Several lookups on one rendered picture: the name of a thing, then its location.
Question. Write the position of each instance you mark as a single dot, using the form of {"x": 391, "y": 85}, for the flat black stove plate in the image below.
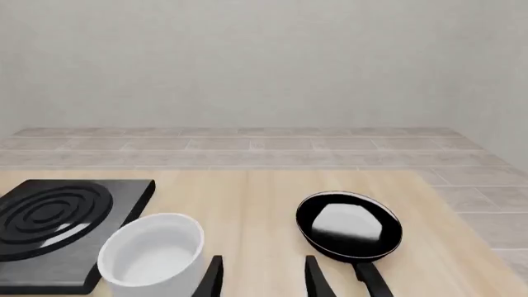
{"x": 53, "y": 222}

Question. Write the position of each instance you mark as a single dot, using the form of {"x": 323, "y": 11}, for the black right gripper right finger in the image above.
{"x": 317, "y": 280}

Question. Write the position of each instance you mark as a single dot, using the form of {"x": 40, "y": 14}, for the black frying pan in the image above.
{"x": 350, "y": 226}

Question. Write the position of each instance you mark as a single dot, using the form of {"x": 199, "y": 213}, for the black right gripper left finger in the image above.
{"x": 214, "y": 278}

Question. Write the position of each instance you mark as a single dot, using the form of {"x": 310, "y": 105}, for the white bowl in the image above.
{"x": 152, "y": 247}

